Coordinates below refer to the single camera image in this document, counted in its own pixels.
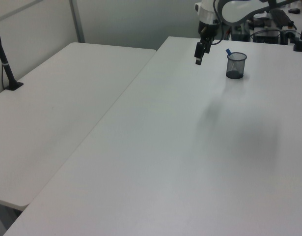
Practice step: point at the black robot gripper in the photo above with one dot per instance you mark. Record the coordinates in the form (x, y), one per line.
(208, 30)

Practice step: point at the blue and white marker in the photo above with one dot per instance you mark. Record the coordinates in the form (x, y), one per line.
(228, 52)

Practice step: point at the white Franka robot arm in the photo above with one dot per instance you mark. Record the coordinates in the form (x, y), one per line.
(234, 11)

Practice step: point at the black mesh pen cup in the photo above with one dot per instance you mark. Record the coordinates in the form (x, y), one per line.
(236, 66)

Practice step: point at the grey control box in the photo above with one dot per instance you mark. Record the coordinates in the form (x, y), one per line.
(267, 34)

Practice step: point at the black keyboard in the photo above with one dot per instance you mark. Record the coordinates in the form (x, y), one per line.
(281, 16)

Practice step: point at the black computer mouse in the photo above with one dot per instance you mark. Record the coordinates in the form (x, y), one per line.
(294, 10)

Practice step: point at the white adjoining table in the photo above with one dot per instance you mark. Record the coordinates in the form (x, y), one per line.
(55, 118)

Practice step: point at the black clamped camera pole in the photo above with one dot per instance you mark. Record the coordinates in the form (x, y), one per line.
(301, 37)

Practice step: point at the grey partition frame post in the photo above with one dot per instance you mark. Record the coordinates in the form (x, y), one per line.
(77, 20)

